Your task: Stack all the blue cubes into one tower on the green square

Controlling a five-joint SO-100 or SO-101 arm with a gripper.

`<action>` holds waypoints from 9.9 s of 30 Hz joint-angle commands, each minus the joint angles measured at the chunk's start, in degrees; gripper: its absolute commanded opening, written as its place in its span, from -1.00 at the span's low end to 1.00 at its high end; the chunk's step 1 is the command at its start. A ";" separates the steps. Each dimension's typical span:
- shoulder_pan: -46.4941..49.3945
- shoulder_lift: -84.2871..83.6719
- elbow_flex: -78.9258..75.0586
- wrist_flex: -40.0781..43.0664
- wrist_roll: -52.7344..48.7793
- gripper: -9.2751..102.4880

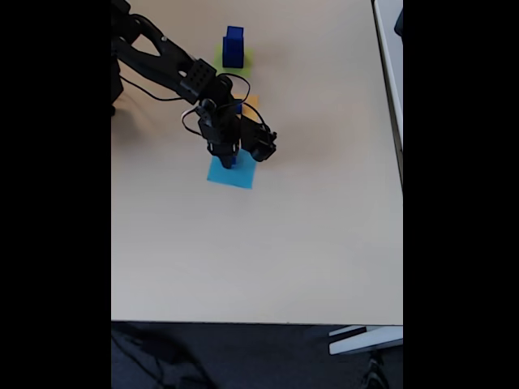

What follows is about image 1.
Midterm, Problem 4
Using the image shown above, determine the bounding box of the large blue cube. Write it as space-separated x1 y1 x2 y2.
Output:
221 36 247 69

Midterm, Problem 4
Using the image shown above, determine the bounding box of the medium blue cube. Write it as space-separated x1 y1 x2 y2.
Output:
225 25 246 46

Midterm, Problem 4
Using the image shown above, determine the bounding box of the light blue paper square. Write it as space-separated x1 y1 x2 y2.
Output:
206 149 258 190

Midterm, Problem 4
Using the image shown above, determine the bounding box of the orange paper square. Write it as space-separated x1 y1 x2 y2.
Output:
231 93 260 122

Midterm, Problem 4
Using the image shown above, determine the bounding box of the green paper square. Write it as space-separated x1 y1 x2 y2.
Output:
213 44 255 77

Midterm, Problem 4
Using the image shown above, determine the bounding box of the white neighbouring table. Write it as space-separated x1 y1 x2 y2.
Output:
371 0 404 190

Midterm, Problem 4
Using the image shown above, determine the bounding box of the white table leg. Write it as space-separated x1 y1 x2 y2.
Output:
328 325 404 356

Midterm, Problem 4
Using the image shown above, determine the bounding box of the black camera box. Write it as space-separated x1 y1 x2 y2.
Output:
239 116 278 163

